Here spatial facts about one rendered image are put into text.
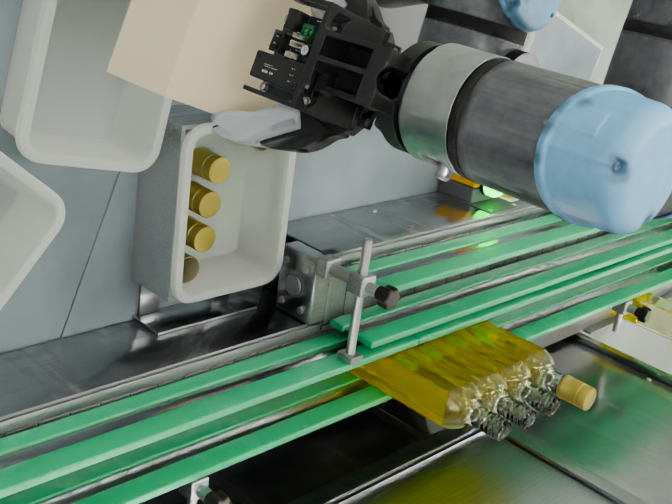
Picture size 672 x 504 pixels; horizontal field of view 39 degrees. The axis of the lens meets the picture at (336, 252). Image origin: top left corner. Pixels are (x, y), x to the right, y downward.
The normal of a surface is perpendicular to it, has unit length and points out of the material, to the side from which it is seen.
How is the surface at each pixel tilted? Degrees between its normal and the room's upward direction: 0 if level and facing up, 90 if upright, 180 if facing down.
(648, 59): 91
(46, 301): 0
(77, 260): 0
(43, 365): 90
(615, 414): 91
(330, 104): 0
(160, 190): 90
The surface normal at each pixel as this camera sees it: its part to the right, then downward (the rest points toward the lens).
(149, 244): -0.70, 0.17
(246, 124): 0.05, 0.97
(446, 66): -0.36, -0.59
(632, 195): 0.70, 0.35
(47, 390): 0.14, -0.92
